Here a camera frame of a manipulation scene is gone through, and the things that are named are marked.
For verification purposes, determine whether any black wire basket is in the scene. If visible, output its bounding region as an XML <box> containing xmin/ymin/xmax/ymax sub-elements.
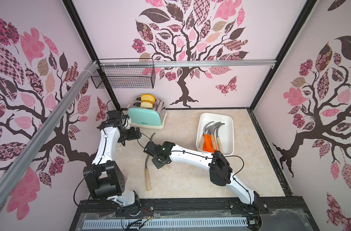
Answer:
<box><xmin>91</xmin><ymin>58</ymin><xmax>156</xmax><ymax>89</ymax></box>

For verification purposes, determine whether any aluminium rail back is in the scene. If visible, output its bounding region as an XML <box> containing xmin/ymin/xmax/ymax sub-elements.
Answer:
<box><xmin>100</xmin><ymin>59</ymin><xmax>277</xmax><ymax>68</ymax></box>

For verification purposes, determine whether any orange handle sickle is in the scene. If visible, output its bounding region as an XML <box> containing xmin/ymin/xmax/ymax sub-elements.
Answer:
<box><xmin>202</xmin><ymin>121</ymin><xmax>215</xmax><ymax>153</ymax></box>
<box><xmin>210</xmin><ymin>135</ymin><xmax>218</xmax><ymax>152</ymax></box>
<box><xmin>205</xmin><ymin>122</ymin><xmax>219</xmax><ymax>153</ymax></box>
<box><xmin>208</xmin><ymin>122</ymin><xmax>221</xmax><ymax>153</ymax></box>

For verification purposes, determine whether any aluminium rail left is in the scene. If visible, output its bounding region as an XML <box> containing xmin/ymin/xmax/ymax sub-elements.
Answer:
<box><xmin>0</xmin><ymin>60</ymin><xmax>99</xmax><ymax>207</ymax></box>

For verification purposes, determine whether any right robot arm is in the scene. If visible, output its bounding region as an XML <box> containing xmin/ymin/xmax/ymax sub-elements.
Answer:
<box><xmin>143</xmin><ymin>141</ymin><xmax>260</xmax><ymax>214</ymax></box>

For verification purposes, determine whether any aluminium rail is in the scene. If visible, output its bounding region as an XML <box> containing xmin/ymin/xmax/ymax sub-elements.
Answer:
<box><xmin>0</xmin><ymin>60</ymin><xmax>99</xmax><ymax>207</ymax></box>
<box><xmin>100</xmin><ymin>59</ymin><xmax>277</xmax><ymax>68</ymax></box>

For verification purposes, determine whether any pale bread slice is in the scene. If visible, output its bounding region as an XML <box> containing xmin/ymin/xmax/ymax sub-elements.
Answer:
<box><xmin>140</xmin><ymin>101</ymin><xmax>154</xmax><ymax>108</ymax></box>

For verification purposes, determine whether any yellow bread slice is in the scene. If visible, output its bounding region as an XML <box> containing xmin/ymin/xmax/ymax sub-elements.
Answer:
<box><xmin>140</xmin><ymin>94</ymin><xmax>156</xmax><ymax>103</ymax></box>

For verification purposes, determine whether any white cable duct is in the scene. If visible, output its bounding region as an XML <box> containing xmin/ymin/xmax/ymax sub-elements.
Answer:
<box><xmin>81</xmin><ymin>217</ymin><xmax>248</xmax><ymax>231</ymax></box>

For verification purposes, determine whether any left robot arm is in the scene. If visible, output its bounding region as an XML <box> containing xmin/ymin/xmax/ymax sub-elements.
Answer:
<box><xmin>83</xmin><ymin>110</ymin><xmax>141</xmax><ymax>216</ymax></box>

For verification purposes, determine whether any mint green toaster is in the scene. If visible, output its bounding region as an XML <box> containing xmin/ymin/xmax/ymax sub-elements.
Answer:
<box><xmin>127</xmin><ymin>97</ymin><xmax>167</xmax><ymax>129</ymax></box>

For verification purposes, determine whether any white storage box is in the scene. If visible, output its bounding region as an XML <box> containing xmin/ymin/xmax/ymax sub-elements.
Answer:
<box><xmin>196</xmin><ymin>113</ymin><xmax>234</xmax><ymax>156</ymax></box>

